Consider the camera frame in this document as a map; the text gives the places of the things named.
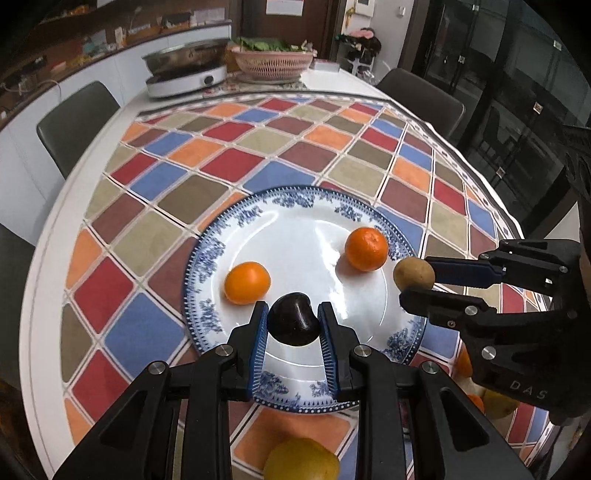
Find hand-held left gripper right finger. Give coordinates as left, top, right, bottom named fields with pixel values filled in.
left=318, top=302, right=534, bottom=480

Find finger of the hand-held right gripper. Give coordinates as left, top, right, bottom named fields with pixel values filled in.
left=399, top=287, right=579, bottom=343
left=425, top=239, right=583, bottom=297

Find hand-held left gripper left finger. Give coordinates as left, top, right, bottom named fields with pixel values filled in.
left=53, top=301, right=270, bottom=480

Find brown kiwi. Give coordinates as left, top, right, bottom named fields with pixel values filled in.
left=393, top=257, right=435, bottom=292

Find dark purple plum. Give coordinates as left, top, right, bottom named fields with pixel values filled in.
left=268, top=292, right=320, bottom=346

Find blue and white plate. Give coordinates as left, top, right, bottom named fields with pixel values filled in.
left=184, top=186, right=428, bottom=413

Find yellow green fruit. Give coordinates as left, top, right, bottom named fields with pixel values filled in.
left=482, top=388, right=520, bottom=419

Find yellow pear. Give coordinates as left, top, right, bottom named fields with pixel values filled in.
left=263, top=438, right=341, bottom=480

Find grey dining chair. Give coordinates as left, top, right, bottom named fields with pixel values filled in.
left=0, top=224, right=36, bottom=384
left=376, top=68, right=465, bottom=140
left=36, top=82, right=122, bottom=179

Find glass door cabinet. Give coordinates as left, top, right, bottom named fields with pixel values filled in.
left=413, top=0, right=591, bottom=236

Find colourful checkered tablecloth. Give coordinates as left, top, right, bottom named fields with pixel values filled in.
left=60, top=95, right=555, bottom=480

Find patterned placemat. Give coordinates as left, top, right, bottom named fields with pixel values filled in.
left=224, top=74, right=308, bottom=94

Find white induction cooker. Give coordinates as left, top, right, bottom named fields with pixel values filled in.
left=145, top=64, right=229, bottom=99

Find pink plastic basket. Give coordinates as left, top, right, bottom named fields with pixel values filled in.
left=230, top=46, right=316, bottom=79

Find white sideboard cabinet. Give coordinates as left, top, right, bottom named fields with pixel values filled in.
left=0, top=19, right=232, bottom=247

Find brown wooden door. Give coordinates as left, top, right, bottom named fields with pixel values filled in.
left=264, top=0, right=334, bottom=62

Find green leafy vegetables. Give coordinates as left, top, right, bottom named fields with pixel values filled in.
left=232, top=37, right=315, bottom=53

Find steel pan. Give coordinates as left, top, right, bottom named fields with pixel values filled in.
left=141, top=39, right=232, bottom=77

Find white paper notice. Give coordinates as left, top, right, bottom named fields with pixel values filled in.
left=266, top=0, right=315, bottom=15

